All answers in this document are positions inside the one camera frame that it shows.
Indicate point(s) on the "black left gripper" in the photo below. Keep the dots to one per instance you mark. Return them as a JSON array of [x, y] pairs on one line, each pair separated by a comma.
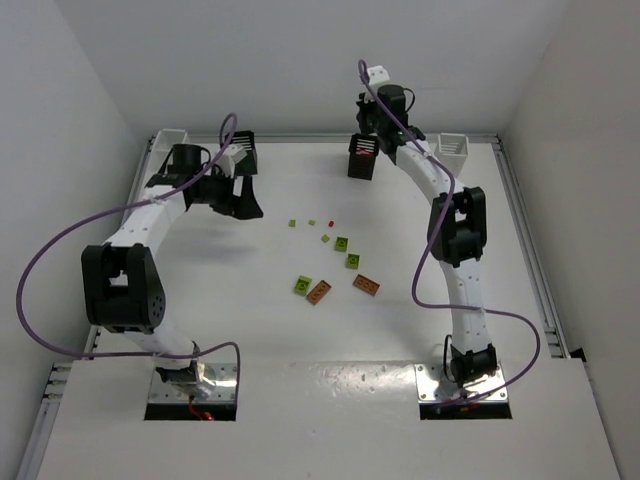
[[232, 195]]

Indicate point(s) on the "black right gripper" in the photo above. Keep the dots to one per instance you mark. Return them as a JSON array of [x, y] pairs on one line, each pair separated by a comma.
[[370, 138]]

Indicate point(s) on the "lime rounded lego brick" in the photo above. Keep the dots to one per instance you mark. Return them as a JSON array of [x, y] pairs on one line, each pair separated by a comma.
[[302, 285]]

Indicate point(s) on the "lime square lego brick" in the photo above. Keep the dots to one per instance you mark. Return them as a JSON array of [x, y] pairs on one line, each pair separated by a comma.
[[341, 244]]

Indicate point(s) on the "tan thin lego plate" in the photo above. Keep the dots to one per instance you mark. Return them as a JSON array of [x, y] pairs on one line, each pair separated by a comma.
[[318, 292]]

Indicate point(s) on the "lime lego brick mid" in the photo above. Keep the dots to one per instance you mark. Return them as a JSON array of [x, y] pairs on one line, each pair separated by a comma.
[[352, 261]]

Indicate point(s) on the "brown long lego plate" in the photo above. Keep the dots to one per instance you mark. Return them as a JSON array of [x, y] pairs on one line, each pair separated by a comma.
[[366, 285]]

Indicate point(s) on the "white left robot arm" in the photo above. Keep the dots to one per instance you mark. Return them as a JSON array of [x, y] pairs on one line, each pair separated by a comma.
[[122, 287]]

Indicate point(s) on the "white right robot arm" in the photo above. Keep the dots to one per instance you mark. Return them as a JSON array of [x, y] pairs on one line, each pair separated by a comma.
[[457, 230]]

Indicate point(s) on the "black bin right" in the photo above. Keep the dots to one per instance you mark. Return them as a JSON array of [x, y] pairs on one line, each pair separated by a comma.
[[362, 167]]

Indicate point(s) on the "black bin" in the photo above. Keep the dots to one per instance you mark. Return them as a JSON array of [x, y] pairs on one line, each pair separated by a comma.
[[362, 167], [248, 165]]

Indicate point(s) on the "black bin left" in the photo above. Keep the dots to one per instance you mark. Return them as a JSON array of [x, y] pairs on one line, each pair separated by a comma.
[[248, 165]]

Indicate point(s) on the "white bin far right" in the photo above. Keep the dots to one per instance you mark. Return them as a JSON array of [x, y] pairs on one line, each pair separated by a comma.
[[452, 151]]

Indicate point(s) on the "white bin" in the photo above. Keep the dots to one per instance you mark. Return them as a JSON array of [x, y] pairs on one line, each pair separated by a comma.
[[452, 151], [164, 140]]

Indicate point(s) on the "white bin far left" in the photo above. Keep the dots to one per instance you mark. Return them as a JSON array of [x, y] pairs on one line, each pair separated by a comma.
[[164, 140]]

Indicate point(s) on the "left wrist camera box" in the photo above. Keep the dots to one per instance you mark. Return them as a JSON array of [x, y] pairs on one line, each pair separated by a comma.
[[229, 160]]

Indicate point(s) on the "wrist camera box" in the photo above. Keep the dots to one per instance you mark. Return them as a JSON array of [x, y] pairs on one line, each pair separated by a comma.
[[377, 76], [229, 160]]

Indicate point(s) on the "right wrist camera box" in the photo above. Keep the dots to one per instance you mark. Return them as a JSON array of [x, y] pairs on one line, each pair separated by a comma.
[[377, 76]]

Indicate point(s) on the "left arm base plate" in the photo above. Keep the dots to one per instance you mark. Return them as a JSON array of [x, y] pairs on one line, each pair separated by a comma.
[[206, 383]]

